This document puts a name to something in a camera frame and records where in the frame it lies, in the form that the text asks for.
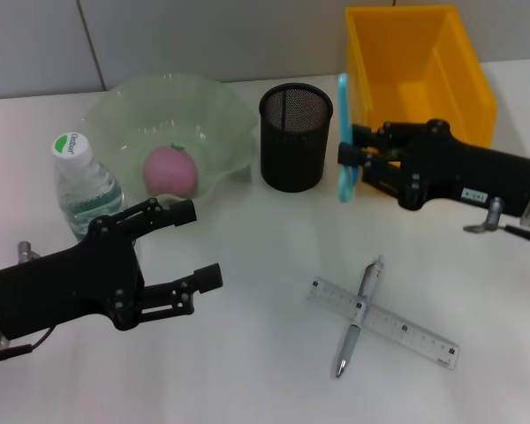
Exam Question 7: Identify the blue scissors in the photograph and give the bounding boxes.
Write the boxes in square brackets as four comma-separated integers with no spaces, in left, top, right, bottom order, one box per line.
[337,72,362,203]

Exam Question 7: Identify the black mesh pen holder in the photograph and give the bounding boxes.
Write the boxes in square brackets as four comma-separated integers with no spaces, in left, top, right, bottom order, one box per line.
[258,82,335,193]

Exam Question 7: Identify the clear plastic ruler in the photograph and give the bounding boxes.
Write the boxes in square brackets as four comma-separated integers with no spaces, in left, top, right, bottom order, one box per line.
[307,276,461,370]

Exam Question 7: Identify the left gripper cable with plugs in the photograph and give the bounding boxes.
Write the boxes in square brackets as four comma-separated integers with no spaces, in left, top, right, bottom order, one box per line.
[0,240,55,360]

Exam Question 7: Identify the silver ballpoint pen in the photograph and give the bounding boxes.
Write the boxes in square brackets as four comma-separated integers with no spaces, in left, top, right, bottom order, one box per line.
[334,254,385,380]

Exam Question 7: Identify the pink toy peach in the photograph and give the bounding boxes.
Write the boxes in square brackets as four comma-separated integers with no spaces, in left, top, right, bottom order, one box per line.
[142,143,200,199]

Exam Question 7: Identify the yellow plastic bin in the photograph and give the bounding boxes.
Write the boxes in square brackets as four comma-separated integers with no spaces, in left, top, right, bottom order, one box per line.
[344,4,498,195]

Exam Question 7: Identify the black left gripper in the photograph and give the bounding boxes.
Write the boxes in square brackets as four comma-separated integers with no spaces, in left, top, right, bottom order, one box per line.
[0,215,146,342]

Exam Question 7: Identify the green wavy glass fruit bowl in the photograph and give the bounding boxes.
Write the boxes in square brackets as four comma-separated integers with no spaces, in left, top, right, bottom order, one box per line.
[82,73,257,208]

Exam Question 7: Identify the right gripper cable with plug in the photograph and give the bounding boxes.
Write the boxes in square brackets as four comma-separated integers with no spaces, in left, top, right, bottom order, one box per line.
[462,197,530,253]

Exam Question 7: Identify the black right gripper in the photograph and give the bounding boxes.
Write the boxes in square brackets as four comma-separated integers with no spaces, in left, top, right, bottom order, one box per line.
[337,117,530,218]

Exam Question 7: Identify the clear green-label water bottle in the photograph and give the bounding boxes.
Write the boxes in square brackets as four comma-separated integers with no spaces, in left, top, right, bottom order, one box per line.
[51,131,129,242]

